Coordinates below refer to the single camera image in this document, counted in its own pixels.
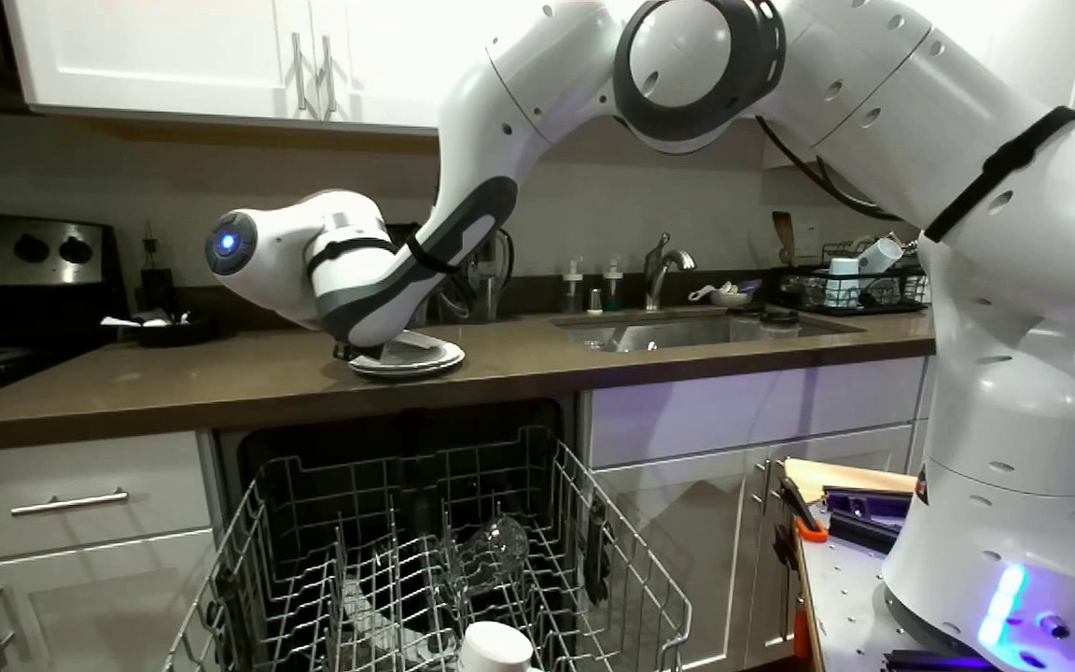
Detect stack of white plates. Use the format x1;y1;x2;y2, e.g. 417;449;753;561
348;330;467;380

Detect dishwasher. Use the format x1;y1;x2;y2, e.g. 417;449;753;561
162;399;693;672

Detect glass jug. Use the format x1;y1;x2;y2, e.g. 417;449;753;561
438;228;516;324

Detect black dish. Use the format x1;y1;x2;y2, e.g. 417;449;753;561
130;311;218;349

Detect dark bottle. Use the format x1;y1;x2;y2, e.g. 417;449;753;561
139;222;176;315

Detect clear drinking glass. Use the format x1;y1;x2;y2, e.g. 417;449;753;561
442;513;532;600

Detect drawer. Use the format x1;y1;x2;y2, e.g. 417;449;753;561
0;430;214;564

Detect dishwasher rack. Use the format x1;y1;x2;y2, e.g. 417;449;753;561
162;425;693;672

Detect tap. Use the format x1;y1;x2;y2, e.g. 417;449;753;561
642;231;696;312

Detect stove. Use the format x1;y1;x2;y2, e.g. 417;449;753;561
0;212;133;413

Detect sink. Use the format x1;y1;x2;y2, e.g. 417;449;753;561
553;311;863;355

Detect white cup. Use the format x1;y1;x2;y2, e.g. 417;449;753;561
457;621;540;672

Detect cabinet door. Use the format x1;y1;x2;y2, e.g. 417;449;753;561
746;424;917;669
592;446;774;670
0;528;218;672

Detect small white dish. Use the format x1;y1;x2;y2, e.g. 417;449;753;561
687;279;764;310

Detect wooden spoon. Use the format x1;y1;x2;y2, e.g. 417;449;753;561
772;210;797;269

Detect orange and black clamp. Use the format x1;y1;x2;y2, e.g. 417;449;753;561
778;475;830;544

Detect white mug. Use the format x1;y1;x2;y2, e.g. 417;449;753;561
823;257;861;308
859;236;904;275

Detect brown cardboard sheet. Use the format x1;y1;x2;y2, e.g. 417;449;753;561
783;456;918;506

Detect black bars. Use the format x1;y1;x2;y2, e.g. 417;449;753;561
821;484;914;554

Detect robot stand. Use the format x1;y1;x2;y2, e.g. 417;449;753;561
792;528;1000;672

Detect drawer handle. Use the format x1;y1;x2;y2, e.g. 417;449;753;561
9;487;131;518

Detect white wall cabinet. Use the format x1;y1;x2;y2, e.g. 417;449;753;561
0;0;538;132

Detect black wire dish rack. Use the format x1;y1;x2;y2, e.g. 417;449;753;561
774;238;931;316

